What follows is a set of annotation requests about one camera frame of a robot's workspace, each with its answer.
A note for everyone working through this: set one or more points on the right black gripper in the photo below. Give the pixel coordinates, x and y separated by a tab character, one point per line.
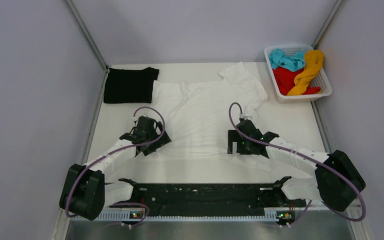
234	136

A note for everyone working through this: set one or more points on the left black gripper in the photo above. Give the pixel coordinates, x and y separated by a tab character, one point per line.
150	149

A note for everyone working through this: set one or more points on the white t shirt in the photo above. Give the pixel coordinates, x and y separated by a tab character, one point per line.
197	114

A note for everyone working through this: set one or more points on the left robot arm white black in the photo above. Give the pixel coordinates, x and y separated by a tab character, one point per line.
87	189

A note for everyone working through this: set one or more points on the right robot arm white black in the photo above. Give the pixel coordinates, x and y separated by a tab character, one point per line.
333	178

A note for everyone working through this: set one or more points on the folded black t shirt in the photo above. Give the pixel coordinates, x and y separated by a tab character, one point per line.
130	86

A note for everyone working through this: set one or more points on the red t shirt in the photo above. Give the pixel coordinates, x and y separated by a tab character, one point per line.
285	81

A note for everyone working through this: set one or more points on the cyan t shirt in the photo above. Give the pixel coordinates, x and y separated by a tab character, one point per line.
278	59

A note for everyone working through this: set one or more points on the white plastic basket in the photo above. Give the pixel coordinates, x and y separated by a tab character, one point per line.
318	81

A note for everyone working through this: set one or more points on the yellow t shirt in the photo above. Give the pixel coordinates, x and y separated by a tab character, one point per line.
313	64

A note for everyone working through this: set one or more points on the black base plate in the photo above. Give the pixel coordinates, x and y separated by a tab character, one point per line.
211	199

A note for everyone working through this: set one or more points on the left aluminium corner post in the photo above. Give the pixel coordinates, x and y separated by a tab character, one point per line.
86	33

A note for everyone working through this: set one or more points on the aluminium corner post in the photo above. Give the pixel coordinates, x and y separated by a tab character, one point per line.
86	33
329	19

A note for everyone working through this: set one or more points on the aluminium front rail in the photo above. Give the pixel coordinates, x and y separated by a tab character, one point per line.
314	222

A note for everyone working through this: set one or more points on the right aluminium corner post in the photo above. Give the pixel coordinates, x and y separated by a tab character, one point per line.
329	19

